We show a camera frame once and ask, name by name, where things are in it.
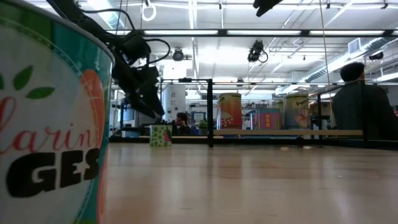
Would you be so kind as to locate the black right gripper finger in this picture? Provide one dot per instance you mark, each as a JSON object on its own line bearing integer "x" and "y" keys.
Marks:
{"x": 264, "y": 4}

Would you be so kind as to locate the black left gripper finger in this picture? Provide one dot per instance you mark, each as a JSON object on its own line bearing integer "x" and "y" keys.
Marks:
{"x": 143, "y": 105}
{"x": 155, "y": 101}

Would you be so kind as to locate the small green carton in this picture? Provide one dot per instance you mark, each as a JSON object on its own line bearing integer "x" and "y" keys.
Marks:
{"x": 158, "y": 137}

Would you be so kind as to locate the teal mandarin oranges can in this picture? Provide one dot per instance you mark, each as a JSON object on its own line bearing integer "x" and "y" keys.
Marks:
{"x": 46, "y": 124}

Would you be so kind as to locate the peaches can pale blue label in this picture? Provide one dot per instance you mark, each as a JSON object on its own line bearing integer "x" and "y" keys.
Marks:
{"x": 297, "y": 112}

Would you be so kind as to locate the short pink striped can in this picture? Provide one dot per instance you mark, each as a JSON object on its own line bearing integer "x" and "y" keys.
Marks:
{"x": 267, "y": 119}

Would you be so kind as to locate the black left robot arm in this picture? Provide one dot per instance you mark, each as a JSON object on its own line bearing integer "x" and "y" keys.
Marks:
{"x": 81, "y": 17}

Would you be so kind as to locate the black monitor on stand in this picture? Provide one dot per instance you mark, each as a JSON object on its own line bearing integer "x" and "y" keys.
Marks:
{"x": 129, "y": 115}

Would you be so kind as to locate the seated person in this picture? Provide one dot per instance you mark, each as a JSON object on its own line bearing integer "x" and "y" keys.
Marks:
{"x": 182, "y": 124}

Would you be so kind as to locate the blue framed sign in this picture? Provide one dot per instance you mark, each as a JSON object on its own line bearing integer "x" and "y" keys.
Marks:
{"x": 198, "y": 116}

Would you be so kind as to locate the small potted plant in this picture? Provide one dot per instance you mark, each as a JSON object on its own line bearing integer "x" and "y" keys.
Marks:
{"x": 203, "y": 125}

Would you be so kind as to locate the orange corn can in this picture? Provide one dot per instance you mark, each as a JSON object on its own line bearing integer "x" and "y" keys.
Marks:
{"x": 230, "y": 112}

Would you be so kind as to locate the black overhead light bar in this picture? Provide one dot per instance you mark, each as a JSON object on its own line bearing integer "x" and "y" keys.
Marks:
{"x": 342, "y": 32}

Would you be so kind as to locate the white ceiling air vent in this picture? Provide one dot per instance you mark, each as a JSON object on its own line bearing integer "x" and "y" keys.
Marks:
{"x": 354, "y": 45}

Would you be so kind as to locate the background storage rack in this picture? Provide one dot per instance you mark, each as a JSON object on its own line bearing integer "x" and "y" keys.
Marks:
{"x": 261, "y": 104}

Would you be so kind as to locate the black ceiling fixture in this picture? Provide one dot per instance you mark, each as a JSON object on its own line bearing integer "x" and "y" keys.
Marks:
{"x": 376, "y": 56}

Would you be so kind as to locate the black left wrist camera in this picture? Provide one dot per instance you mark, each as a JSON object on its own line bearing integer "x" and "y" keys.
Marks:
{"x": 136, "y": 45}

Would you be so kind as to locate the black aluminium rig frame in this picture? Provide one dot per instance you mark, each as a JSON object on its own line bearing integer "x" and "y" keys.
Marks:
{"x": 133, "y": 140}

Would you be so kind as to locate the round black ceiling camera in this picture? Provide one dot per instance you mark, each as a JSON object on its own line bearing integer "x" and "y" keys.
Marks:
{"x": 178, "y": 55}

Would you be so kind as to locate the black overhead camera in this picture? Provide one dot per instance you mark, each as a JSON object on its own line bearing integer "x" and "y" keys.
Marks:
{"x": 255, "y": 51}

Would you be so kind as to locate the wooden shelf with black frame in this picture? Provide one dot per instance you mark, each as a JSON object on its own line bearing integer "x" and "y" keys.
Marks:
{"x": 264, "y": 132}

